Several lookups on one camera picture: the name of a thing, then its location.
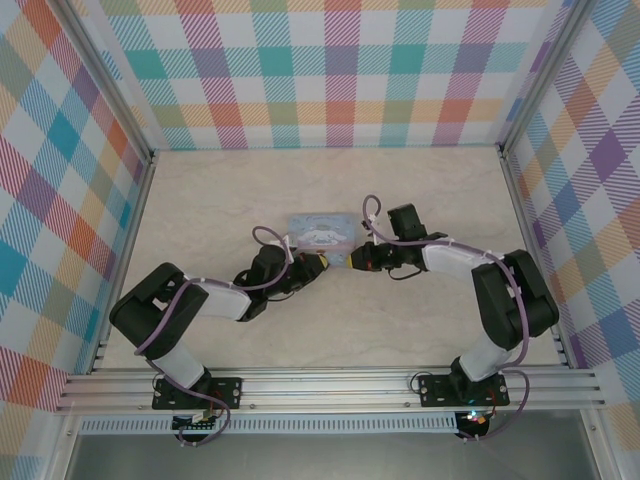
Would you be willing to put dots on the aluminium frame post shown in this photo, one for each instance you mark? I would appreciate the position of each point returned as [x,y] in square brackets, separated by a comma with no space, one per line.
[547,75]
[102,82]

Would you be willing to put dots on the grey metal lower panel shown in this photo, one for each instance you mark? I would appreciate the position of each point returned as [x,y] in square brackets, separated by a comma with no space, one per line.
[325,457]

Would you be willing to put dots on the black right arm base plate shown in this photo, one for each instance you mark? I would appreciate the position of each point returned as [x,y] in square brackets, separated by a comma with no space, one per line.
[432,390]

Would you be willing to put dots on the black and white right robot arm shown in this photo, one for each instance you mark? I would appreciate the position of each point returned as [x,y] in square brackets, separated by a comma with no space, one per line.
[515,300]

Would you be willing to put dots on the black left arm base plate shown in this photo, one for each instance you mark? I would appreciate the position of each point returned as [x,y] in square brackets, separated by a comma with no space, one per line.
[227,392]

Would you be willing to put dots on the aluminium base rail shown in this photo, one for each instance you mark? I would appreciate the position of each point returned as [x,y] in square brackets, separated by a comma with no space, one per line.
[325,387]

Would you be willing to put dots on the pastel cartoon tin box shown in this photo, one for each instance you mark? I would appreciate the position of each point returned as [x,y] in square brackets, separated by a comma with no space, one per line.
[325,232]

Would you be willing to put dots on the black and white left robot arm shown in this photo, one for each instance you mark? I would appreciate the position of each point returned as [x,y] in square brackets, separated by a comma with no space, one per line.
[160,310]

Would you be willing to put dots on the aluminium side rail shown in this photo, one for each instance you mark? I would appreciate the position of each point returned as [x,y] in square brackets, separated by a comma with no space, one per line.
[127,250]
[532,225]

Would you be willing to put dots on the black controller board orange part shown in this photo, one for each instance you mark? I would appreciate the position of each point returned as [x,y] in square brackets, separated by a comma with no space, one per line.
[475,422]

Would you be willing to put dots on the black controller board green connector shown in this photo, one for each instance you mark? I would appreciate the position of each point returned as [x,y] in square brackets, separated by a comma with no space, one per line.
[195,424]

